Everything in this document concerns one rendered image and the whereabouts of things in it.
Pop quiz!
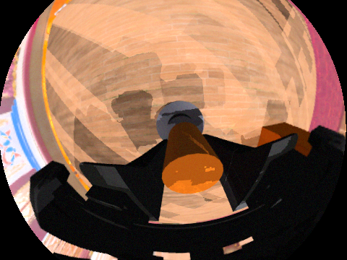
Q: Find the orange tapered knob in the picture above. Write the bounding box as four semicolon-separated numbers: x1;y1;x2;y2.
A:
162;122;223;194

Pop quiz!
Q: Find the grey round pedestal with silver shaft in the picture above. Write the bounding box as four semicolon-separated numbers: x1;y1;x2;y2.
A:
156;101;205;139

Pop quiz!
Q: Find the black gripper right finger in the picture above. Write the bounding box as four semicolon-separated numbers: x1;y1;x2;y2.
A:
203;133;299;211

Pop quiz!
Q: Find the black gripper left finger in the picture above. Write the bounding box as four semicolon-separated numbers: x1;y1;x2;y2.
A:
79;139;168;222

